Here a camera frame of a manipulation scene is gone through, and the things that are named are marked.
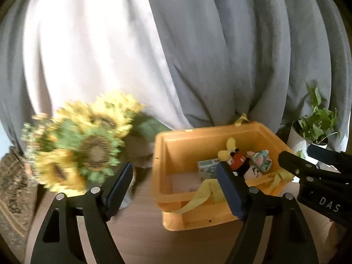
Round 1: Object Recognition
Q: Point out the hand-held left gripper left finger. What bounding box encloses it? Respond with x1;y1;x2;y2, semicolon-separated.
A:
30;162;134;264

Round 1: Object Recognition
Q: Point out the green plant in white pot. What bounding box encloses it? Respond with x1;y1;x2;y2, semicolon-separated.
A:
287;81;341;160

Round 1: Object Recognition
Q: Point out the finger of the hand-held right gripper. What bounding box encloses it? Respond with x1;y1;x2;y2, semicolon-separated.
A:
306;144;352;172
278;151;341;181

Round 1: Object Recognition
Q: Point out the orange basket with yellow handles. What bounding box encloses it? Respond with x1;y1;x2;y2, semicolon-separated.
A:
152;113;300;231

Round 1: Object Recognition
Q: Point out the grey ribbed vase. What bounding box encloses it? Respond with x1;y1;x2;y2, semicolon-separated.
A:
121;137;154;209

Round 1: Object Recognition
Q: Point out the small patterned box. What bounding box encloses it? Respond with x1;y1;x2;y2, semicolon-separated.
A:
197;159;220;181

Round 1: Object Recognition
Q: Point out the pale pink curtain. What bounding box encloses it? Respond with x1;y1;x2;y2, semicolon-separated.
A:
23;0;193;132

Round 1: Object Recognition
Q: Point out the artificial sunflower bouquet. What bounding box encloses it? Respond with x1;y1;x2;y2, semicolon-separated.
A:
23;91;171;193

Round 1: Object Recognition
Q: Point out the grey curtain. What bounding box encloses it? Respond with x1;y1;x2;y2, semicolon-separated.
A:
0;0;352;154

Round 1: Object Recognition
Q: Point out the small pastel plush toy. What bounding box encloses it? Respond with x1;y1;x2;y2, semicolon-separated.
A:
247;150;272;174

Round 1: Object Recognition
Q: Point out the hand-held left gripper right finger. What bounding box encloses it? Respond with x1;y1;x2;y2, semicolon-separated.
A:
216;162;319;264

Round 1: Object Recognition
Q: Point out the black mouse plush toy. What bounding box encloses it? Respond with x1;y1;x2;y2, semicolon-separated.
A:
217;139;266;183

